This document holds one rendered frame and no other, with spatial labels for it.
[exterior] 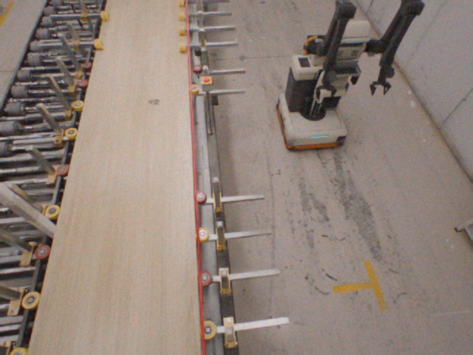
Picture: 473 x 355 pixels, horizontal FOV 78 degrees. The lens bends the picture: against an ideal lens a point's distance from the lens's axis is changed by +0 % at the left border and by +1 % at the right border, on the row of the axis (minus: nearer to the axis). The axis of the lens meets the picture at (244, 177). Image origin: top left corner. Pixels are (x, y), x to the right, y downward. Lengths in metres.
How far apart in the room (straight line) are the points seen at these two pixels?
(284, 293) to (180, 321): 1.17
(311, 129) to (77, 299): 2.42
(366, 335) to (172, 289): 1.63
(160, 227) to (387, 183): 2.36
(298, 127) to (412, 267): 1.64
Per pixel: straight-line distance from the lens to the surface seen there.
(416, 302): 2.96
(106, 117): 2.44
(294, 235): 2.77
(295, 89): 3.02
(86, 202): 2.04
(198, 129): 2.57
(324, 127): 3.17
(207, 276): 1.68
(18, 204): 1.78
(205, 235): 1.75
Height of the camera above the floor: 2.53
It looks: 58 degrees down
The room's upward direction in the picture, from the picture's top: 3 degrees clockwise
